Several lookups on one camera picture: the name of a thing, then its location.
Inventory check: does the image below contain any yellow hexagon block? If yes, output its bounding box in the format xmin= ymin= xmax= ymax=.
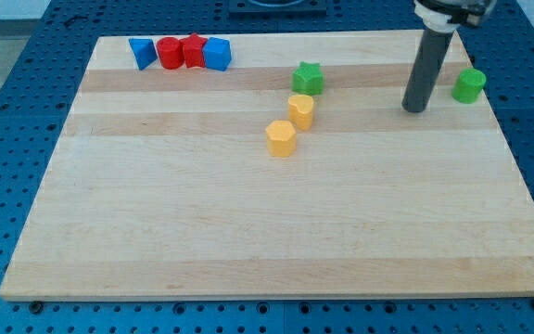
xmin=265 ymin=120 xmax=297 ymax=158

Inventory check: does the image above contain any grey cylindrical pointer rod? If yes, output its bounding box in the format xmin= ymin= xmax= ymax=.
xmin=401 ymin=28 xmax=453 ymax=113

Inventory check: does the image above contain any yellow heart block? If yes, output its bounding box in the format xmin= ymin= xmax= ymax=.
xmin=287 ymin=95 xmax=314 ymax=131

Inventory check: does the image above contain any red cylinder block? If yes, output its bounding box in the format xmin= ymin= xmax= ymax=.
xmin=156 ymin=37 xmax=184 ymax=70

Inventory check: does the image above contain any red star block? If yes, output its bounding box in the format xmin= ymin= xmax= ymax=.
xmin=180 ymin=32 xmax=208 ymax=68

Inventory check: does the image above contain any green cylinder block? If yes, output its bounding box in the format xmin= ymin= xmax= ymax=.
xmin=451 ymin=68 xmax=487 ymax=104

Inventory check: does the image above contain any green star block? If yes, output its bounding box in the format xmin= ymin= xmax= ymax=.
xmin=292 ymin=61 xmax=324 ymax=96

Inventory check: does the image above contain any blue cube block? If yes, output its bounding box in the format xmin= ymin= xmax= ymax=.
xmin=202 ymin=37 xmax=232 ymax=71

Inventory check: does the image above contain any blue triangle block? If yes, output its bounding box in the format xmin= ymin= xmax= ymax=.
xmin=129 ymin=38 xmax=158 ymax=71

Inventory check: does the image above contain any wooden board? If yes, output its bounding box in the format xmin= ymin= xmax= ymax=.
xmin=0 ymin=30 xmax=534 ymax=302

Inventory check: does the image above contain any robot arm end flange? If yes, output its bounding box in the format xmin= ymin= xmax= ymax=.
xmin=413 ymin=0 xmax=497 ymax=33

